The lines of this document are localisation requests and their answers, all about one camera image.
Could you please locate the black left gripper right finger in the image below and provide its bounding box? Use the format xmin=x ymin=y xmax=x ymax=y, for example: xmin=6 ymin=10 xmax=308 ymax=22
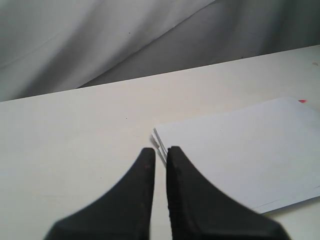
xmin=166 ymin=146 xmax=285 ymax=240

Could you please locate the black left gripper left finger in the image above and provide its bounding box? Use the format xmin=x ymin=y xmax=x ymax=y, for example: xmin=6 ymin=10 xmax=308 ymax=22
xmin=45 ymin=148 xmax=156 ymax=240

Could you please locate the white paper stack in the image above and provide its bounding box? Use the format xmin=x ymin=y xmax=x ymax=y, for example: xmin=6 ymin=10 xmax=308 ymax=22
xmin=152 ymin=97 xmax=320 ymax=213

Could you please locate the white backdrop cloth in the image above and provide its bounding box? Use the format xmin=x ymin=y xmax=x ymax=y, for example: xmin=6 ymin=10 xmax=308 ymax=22
xmin=0 ymin=0 xmax=320 ymax=101

